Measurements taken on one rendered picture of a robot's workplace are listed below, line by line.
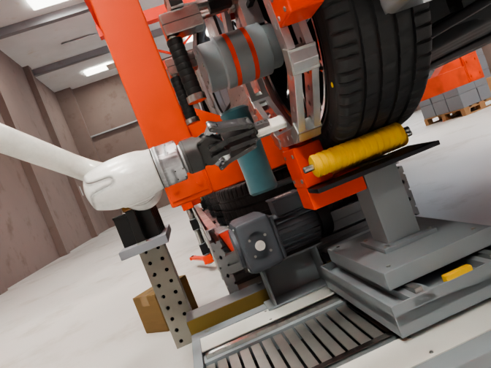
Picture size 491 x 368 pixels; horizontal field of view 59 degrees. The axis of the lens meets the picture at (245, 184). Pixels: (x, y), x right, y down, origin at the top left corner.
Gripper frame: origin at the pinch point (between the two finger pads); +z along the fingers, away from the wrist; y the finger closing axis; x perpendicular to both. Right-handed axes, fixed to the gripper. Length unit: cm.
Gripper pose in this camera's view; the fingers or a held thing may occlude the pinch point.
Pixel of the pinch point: (269, 125)
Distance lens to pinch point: 97.2
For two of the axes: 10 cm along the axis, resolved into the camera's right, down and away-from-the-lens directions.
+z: 9.2, -3.6, 1.4
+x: -3.6, -6.6, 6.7
